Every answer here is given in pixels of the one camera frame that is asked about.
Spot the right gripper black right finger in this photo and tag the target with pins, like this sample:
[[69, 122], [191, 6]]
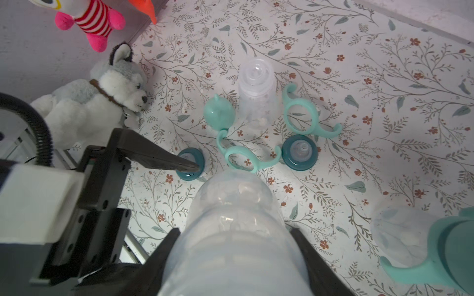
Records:
[[323, 280]]

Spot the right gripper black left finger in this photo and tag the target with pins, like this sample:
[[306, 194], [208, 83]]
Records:
[[127, 279]]

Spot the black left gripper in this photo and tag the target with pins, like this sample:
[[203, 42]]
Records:
[[97, 226]]

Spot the clear baby bottle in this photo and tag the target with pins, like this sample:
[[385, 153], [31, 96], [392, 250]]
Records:
[[258, 104], [235, 243], [401, 233]]

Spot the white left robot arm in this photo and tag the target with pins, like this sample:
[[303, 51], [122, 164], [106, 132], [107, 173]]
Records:
[[64, 227]]

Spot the grey white husky plush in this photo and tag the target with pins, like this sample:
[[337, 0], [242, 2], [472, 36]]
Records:
[[86, 111]]

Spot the white plush yellow glasses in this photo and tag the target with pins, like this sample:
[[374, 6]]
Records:
[[95, 18]]

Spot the red orange plush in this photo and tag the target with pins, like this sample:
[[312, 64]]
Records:
[[146, 7]]

